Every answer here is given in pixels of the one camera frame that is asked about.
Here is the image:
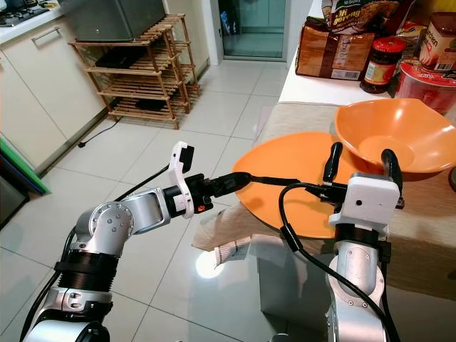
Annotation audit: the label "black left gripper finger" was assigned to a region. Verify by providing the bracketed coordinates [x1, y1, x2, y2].
[227, 171, 252, 197]
[249, 175, 301, 189]

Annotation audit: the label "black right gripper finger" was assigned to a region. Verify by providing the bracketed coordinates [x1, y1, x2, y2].
[379, 147, 406, 209]
[322, 142, 343, 187]

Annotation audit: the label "orange plastic plate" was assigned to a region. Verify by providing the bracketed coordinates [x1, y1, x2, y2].
[231, 131, 403, 240]

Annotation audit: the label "orange plastic bowl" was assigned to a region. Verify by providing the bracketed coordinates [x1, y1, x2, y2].
[334, 98, 456, 175]

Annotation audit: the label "green and blue boards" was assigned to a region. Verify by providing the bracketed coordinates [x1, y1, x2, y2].
[0, 135, 53, 197]

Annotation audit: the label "dark grey appliance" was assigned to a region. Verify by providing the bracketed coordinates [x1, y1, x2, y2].
[0, 174, 30, 230]

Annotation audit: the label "pale pink floor mat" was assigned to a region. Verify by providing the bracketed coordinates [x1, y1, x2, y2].
[252, 105, 279, 141]

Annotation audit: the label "beige table cloth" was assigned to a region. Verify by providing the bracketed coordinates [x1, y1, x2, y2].
[192, 102, 456, 301]

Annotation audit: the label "red cup noodle tub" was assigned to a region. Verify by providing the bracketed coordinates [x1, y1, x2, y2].
[395, 60, 456, 116]

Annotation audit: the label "white kitchen cabinets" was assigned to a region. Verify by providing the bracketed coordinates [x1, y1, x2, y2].
[0, 17, 105, 173]

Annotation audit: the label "red lid sauce jar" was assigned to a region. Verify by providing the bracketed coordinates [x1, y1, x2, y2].
[360, 37, 408, 95]

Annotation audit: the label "grey table base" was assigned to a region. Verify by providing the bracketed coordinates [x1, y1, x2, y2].
[245, 235, 344, 337]

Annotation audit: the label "brown noodle multipack bag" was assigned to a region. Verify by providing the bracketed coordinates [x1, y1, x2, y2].
[295, 17, 375, 81]

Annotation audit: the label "wooden slatted shelf rack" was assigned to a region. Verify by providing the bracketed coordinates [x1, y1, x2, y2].
[69, 14, 197, 131]

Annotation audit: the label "yellow snack packet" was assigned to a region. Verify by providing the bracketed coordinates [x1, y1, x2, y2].
[395, 21, 430, 63]

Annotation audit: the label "brown drink powder canister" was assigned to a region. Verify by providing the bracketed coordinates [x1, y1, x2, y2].
[420, 13, 456, 73]

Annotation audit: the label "mi goreng noodle packet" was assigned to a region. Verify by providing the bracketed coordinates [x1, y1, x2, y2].
[320, 0, 401, 36]

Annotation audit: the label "gas stove top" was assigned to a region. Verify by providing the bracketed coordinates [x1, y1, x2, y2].
[0, 6, 52, 29]

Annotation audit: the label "glass door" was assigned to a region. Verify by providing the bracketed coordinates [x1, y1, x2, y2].
[219, 0, 286, 60]

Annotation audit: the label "black tray on shelf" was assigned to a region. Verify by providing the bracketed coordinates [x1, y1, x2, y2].
[95, 47, 155, 69]

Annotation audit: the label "grey metal oven box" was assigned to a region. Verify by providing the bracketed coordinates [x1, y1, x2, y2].
[60, 0, 166, 43]

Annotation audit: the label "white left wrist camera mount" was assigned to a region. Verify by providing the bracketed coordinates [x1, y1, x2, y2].
[168, 141, 200, 217]

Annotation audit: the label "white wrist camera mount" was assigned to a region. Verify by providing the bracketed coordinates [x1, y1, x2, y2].
[328, 173, 403, 229]
[168, 141, 200, 217]

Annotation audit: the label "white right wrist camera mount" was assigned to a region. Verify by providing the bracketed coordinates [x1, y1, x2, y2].
[328, 173, 403, 229]

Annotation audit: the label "black power cord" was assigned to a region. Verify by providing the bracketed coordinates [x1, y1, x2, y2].
[78, 117, 116, 150]

